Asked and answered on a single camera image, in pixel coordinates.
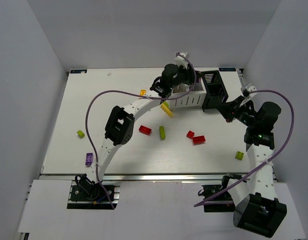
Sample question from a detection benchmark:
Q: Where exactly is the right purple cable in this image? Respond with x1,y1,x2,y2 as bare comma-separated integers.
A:
193,89,294,208

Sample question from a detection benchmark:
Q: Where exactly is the blue label right corner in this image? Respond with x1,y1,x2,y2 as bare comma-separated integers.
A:
218,67,236,72

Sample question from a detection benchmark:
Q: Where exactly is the small green lego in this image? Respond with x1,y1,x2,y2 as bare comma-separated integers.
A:
77,130,85,139
235,151,244,161

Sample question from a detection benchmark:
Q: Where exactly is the red lego brick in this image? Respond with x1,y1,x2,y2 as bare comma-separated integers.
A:
192,135,206,145
139,125,152,136

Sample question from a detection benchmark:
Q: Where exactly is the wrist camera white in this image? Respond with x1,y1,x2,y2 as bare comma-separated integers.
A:
241,84,257,99
175,52,189,70

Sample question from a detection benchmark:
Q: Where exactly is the black double bin container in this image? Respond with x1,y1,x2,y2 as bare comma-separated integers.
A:
200,70,228,111

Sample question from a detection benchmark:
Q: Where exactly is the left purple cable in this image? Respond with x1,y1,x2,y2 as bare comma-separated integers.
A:
85,52,197,210

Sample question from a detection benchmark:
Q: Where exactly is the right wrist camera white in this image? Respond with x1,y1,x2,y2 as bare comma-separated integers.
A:
241,84,257,99

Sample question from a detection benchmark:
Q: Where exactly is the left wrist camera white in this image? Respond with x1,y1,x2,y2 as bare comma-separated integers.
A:
175,52,189,70

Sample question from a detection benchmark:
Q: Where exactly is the blue label corner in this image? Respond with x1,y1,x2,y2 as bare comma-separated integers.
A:
70,69,87,74
218,67,236,72

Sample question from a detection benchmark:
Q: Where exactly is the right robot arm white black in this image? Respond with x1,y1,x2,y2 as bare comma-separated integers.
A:
217,96,287,238

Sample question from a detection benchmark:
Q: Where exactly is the purple lego brick front left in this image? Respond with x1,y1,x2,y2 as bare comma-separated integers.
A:
85,152,94,167

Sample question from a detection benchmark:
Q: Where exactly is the white double bin container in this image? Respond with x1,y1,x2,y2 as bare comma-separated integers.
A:
166,81,206,111

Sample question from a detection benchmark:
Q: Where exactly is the purple cable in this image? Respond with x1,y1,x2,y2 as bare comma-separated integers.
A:
193,89,294,208
85,52,197,210

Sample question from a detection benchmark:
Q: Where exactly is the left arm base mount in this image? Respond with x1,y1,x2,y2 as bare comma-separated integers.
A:
67,174,118,210

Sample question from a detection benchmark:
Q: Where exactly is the long yellow lego brick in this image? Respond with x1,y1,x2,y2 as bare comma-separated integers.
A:
160,103,173,118

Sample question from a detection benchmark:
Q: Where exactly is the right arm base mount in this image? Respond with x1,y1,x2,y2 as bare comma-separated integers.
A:
198,173,247,213

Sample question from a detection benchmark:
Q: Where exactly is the blue label left corner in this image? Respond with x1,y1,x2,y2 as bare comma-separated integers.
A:
70,69,87,74

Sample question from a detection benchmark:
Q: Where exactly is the orange yellow lego brick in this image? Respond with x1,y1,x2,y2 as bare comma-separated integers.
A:
140,89,147,96

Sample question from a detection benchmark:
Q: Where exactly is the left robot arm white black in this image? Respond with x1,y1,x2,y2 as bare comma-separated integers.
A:
96,64,200,182

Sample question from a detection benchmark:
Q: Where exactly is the small green lego right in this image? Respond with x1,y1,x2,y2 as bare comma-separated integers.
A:
235,151,244,161

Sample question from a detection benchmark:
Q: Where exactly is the small red square lego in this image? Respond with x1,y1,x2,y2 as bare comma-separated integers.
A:
186,130,195,139

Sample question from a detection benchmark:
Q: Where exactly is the green long lego brick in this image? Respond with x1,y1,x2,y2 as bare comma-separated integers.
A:
159,125,166,140

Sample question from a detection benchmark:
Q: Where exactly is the small green lego left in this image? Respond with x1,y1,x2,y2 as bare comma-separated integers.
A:
77,130,85,139

